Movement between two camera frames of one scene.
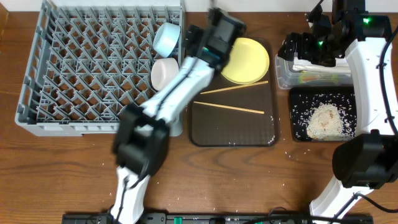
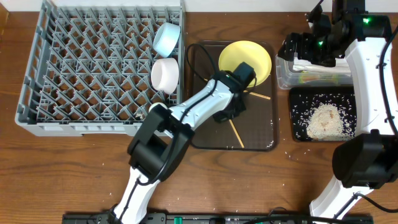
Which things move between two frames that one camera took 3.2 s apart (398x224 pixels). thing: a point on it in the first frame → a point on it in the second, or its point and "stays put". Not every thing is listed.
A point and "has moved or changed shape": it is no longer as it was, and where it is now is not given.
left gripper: [191, 38] → [240, 109]
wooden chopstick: [236, 87] has moved or changed shape
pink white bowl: [164, 71] stays put
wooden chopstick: [253, 111] → [240, 140]
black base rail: [219, 218] stays put
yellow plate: [248, 63] stays put
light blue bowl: [165, 39] stays put
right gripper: [303, 39] stays put
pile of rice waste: [326, 123] stays put
